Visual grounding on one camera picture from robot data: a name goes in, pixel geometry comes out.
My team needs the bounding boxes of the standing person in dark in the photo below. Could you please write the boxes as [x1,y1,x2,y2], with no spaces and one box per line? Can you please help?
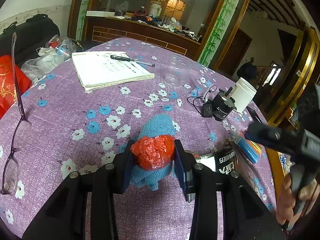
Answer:
[237,57,257,82]

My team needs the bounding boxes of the clear plastic cup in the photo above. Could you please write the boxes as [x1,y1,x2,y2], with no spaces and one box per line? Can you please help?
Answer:
[164,54,193,87]

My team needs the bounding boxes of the purple eyeglasses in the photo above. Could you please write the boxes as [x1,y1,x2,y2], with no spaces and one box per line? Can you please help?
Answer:
[0,31,32,196]

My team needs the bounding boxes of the black pen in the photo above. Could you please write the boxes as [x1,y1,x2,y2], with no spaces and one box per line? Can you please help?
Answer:
[110,55,155,67]

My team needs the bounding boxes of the blue red sponge pack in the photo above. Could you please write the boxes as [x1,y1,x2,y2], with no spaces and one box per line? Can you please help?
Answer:
[231,130,262,164]

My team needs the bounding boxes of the black round motor device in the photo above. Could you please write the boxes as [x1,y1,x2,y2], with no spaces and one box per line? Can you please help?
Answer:
[187,85,236,122]

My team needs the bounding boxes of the clear plastic bag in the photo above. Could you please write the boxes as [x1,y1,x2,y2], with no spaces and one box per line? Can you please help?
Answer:
[21,35,77,83]

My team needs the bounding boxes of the white paper notepad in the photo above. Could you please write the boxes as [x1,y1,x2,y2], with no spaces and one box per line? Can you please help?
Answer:
[72,51,155,93]

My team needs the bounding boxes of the right hand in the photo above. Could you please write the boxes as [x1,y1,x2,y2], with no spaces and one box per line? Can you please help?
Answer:
[276,173,319,225]

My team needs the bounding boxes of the black foil snack bag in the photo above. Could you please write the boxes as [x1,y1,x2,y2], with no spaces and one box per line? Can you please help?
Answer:
[192,139,240,174]

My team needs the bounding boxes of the black smartphone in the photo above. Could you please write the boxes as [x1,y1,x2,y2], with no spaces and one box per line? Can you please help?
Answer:
[246,106,263,124]

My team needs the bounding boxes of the white plastic jar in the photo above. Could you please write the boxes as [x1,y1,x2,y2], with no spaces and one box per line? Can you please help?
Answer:
[231,77,257,113]

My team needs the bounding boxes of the yellow rimmed white tray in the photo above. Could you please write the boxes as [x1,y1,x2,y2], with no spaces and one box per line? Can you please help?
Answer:
[266,148,285,200]

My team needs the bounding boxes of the wooden cabinet counter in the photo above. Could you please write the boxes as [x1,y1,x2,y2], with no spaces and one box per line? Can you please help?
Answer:
[84,16,200,61]

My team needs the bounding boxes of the small red plastic bag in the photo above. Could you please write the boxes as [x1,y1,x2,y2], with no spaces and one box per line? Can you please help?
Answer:
[130,135,175,171]

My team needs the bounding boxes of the bamboo painted pillar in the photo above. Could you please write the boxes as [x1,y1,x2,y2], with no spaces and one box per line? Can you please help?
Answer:
[198,0,239,67]

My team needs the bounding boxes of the light blue knit cloth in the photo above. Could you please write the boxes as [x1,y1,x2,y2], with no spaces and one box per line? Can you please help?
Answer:
[130,114,176,191]

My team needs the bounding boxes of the purple floral tablecloth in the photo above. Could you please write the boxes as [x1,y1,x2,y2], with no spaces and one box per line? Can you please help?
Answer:
[1,38,276,239]

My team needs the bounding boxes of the red plastic bag on chair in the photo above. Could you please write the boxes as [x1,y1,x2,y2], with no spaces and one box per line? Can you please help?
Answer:
[0,55,32,118]

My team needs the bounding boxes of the black backpack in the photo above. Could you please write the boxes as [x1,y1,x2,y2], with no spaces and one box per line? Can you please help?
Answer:
[0,14,60,67]

